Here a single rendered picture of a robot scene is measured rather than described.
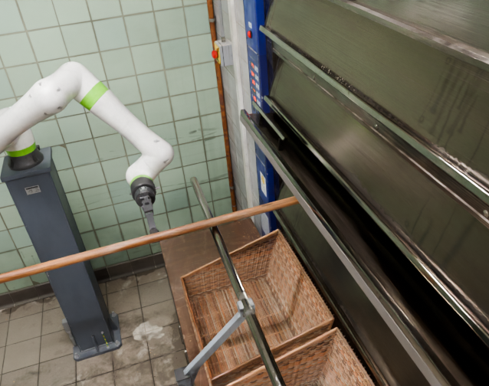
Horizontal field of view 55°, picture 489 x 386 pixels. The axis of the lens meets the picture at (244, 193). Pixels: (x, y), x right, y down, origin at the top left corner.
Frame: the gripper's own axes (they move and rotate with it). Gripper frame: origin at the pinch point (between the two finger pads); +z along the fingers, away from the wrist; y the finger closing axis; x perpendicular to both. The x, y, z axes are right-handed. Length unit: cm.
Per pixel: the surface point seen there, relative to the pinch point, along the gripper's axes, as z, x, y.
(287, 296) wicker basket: 3, -48, 52
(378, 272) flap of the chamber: 69, -46, -23
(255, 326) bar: 55, -20, 1
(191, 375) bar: 46, -1, 24
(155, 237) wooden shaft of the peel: 9.4, -0.1, -1.5
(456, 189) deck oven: 76, -56, -48
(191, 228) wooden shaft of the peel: 9.4, -12.2, -1.6
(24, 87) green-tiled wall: -115, 45, -17
